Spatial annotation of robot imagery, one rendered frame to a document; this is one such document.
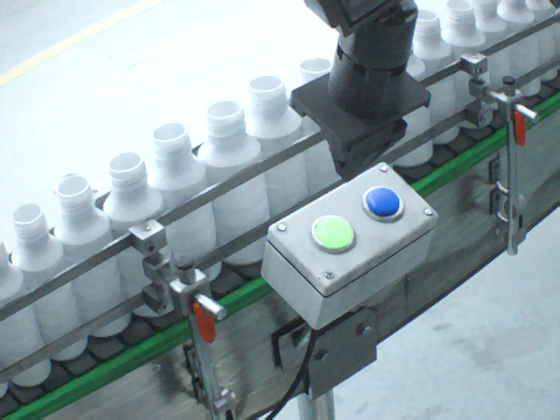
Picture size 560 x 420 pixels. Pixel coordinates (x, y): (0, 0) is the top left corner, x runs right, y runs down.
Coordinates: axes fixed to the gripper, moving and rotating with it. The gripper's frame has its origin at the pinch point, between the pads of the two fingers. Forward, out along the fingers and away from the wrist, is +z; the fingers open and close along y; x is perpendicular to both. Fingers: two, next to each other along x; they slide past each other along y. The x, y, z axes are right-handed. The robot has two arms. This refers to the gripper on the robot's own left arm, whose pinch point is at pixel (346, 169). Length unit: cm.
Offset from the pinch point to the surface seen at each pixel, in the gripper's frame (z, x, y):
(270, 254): 10.9, -2.6, 4.2
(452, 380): 134, -18, -78
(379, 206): 7.0, 0.9, -4.7
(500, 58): 16.2, -12.2, -41.6
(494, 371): 132, -12, -86
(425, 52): 12.3, -15.1, -28.9
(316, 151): 16.1, -12.6, -10.8
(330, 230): 6.9, 0.4, 0.7
